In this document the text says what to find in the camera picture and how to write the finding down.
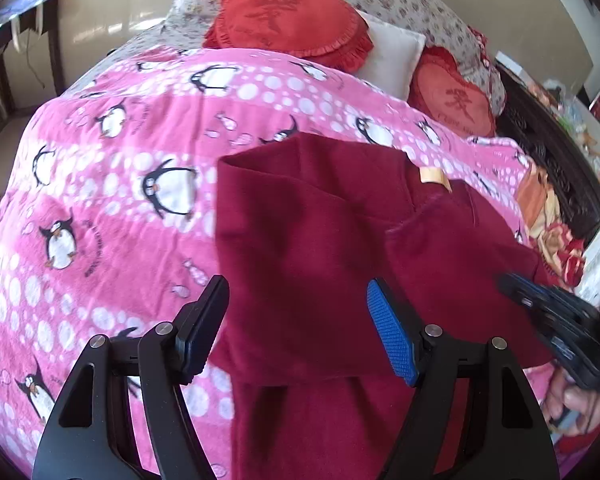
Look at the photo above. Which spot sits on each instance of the white pillow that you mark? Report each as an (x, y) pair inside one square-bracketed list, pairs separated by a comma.
[(390, 55)]

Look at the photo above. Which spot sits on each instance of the pink penguin print blanket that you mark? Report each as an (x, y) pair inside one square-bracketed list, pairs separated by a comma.
[(105, 210)]

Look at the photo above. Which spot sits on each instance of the dark carved wooden headboard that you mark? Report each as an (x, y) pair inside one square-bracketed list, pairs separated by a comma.
[(555, 155)]

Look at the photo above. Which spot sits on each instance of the orange floral blanket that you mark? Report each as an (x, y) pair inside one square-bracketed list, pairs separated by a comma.
[(545, 210)]

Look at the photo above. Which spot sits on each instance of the red fabric ornament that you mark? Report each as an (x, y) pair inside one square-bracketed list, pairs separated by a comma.
[(481, 47)]

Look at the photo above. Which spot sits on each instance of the person's right hand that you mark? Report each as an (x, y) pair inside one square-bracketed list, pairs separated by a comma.
[(575, 404)]

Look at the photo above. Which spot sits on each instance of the dark red fleece garment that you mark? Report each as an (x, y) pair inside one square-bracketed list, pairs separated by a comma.
[(305, 240)]

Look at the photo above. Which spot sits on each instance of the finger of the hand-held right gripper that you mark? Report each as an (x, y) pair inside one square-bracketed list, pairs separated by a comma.
[(530, 292), (557, 342)]

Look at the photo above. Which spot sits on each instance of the dark wooden desk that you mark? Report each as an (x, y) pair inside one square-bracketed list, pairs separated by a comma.
[(50, 20)]

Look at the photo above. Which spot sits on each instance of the pile of small toys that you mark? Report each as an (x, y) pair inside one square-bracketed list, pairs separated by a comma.
[(580, 125)]

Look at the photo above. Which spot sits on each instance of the floral bolster pillow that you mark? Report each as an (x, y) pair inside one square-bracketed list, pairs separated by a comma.
[(410, 0)]

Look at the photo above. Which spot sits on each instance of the red heart-shaped pillow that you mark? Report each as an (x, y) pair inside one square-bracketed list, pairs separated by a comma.
[(285, 15), (455, 97)]

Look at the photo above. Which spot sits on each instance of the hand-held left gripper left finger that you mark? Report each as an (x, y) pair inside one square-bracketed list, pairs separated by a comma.
[(200, 341)]

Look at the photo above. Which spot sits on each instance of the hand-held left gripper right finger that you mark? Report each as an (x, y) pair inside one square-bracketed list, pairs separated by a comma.
[(390, 330)]

